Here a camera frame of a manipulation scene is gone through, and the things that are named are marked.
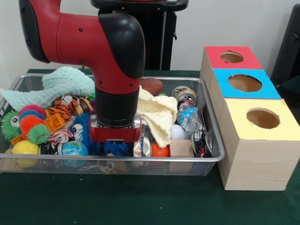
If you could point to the orange ball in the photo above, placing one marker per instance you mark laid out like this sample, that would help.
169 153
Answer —
159 151

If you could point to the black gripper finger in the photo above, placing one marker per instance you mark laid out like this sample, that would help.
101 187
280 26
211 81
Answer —
103 148
130 148

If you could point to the globe print ball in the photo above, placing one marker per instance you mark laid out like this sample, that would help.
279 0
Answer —
75 148

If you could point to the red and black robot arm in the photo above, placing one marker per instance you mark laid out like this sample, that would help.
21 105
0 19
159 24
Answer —
82 37

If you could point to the blue spiky toy with eyes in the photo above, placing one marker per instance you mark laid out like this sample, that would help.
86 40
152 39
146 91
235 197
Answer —
80 122

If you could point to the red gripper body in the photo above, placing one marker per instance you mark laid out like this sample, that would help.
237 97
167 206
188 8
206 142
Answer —
114 134

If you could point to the tiger plush toy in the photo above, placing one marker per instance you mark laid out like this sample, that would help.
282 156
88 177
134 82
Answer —
62 110

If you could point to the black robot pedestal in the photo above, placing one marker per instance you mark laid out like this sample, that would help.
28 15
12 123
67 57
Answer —
171 35

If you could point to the brown toy football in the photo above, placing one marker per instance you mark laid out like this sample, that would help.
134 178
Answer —
153 86

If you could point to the cream knitted cloth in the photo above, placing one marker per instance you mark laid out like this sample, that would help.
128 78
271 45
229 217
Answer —
159 110

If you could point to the dark green tablecloth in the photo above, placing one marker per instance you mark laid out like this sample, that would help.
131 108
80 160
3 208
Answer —
140 204
291 91

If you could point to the brown teddy bear plush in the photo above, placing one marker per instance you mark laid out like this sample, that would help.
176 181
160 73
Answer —
110 155

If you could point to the wooden block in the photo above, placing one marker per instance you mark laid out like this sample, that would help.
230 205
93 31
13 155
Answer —
181 147

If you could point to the blue spiky ball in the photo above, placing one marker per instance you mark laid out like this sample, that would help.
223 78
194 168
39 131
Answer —
116 148

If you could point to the mint green knitted cloth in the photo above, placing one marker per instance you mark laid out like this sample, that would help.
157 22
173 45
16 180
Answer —
65 82

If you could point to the wooden box with three holes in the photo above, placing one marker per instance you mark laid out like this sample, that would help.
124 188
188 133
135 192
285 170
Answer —
257 164

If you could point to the yellow ball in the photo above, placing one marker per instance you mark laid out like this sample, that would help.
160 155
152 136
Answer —
24 147

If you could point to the black upright panel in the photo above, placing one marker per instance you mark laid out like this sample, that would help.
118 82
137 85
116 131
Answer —
290 47

